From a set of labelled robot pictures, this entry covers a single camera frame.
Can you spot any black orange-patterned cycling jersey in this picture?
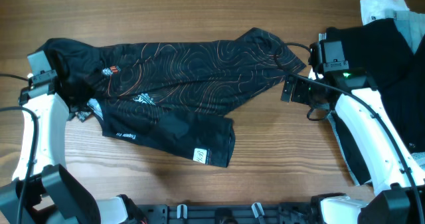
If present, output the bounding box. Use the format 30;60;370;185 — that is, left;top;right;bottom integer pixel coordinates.
41;28;305;168

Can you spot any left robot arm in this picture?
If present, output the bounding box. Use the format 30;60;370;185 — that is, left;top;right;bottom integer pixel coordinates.
1;51;130;223

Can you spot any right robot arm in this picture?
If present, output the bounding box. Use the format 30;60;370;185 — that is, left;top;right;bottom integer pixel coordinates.
281;40;424;223

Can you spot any black garment in pile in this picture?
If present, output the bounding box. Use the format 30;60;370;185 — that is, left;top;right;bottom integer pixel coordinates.
326;19;424;168

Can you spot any white garment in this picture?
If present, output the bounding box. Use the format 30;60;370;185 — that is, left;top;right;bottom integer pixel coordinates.
360;0;410;25

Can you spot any grey light garment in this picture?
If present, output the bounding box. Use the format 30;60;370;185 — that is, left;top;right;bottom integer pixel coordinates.
394;11;424;54

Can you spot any right black cable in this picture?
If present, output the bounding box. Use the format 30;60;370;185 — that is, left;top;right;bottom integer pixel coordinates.
273;42;425;224

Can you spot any black cable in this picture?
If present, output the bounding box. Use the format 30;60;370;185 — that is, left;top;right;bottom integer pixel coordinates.
273;42;425;224
0;72;40;224

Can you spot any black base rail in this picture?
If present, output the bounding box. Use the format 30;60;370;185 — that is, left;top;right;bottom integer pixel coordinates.
138;202;320;224

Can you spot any left black cable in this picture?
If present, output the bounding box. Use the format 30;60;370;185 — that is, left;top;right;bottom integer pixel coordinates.
0;72;40;224

